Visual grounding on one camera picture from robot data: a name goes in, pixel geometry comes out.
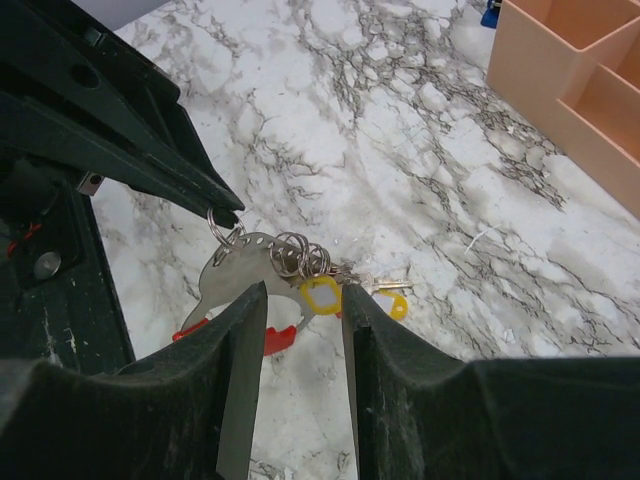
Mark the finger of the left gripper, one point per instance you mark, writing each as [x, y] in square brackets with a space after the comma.
[55, 52]

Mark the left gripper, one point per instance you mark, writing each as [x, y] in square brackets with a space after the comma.
[58, 298]

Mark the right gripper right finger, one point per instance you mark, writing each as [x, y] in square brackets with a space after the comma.
[418, 413]

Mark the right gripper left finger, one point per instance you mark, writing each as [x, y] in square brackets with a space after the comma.
[186, 412]

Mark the yellow key tag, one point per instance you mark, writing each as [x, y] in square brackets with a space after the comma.
[393, 304]
[322, 294]

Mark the metal key holder red handle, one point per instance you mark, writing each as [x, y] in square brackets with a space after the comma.
[282, 263]

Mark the silver key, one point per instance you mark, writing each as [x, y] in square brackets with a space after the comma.
[373, 284]

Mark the peach desk organizer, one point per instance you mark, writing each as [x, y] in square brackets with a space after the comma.
[571, 68]

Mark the blue stapler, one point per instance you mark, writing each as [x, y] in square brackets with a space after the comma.
[491, 14]

